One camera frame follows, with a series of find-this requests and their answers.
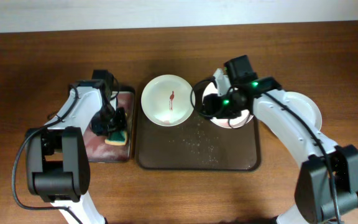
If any pink stained white plate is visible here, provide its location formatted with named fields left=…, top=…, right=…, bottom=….
left=202, top=83, right=253, bottom=129

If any green and yellow sponge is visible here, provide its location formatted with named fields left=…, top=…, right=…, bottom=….
left=104, top=112, right=128, bottom=146

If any cream plate with red stain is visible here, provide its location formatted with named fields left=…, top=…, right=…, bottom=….
left=140, top=75, right=195, bottom=127

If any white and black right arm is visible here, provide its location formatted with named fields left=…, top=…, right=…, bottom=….
left=202, top=75, right=358, bottom=223

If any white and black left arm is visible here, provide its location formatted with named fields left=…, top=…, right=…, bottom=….
left=24, top=78, right=126, bottom=223

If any large brown serving tray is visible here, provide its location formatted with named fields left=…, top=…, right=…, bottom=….
left=134, top=81, right=262, bottom=172

